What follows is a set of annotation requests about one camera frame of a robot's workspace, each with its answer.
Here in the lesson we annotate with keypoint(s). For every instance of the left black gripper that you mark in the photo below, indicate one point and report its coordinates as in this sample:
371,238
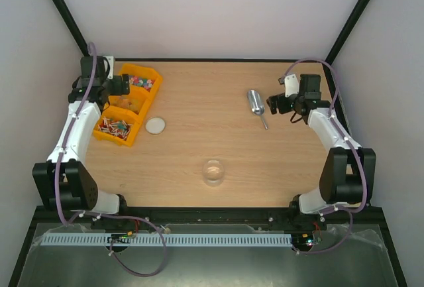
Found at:
120,89

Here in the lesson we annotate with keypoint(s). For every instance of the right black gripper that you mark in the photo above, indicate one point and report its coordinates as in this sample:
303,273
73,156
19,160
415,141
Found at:
280,103

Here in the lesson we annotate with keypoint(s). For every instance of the metal scoop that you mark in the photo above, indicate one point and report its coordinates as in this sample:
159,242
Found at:
257,105

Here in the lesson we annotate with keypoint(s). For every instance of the yellow bin with star candies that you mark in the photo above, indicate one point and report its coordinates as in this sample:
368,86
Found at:
143,80

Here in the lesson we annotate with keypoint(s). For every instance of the yellow bin with lollipops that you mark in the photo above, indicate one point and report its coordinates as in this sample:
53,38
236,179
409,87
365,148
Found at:
116,125

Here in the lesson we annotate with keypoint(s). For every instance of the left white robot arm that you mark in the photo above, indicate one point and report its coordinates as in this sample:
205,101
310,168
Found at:
63,180

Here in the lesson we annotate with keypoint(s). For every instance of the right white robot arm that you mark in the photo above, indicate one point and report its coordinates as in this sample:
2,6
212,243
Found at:
347,177

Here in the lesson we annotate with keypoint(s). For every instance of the white jar lid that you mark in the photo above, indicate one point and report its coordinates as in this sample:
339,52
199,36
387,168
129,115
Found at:
155,125

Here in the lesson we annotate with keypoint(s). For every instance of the clear plastic jar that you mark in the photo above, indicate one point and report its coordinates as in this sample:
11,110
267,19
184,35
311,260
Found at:
213,173

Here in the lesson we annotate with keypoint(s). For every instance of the black aluminium frame rail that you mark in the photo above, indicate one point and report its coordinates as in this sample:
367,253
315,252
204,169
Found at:
272,219

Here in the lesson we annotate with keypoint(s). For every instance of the white slotted cable duct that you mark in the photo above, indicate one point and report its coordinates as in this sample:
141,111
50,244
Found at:
170,240

